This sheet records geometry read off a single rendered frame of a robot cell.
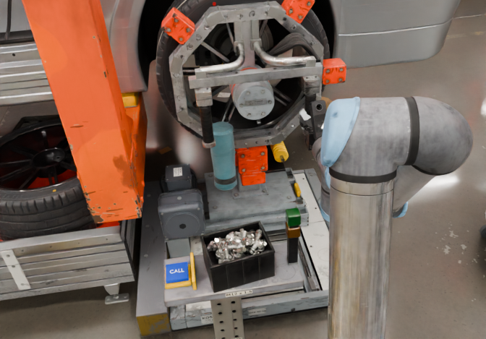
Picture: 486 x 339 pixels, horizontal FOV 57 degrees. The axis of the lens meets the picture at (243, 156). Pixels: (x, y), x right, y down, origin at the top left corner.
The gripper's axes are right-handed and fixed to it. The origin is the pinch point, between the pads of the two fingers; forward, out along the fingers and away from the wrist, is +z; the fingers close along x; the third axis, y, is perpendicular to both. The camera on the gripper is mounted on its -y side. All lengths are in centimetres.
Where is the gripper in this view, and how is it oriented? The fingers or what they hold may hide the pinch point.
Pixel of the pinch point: (308, 108)
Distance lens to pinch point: 150.9
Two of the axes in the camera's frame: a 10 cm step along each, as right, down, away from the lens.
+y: 0.5, 8.2, 5.7
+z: -1.5, -5.6, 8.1
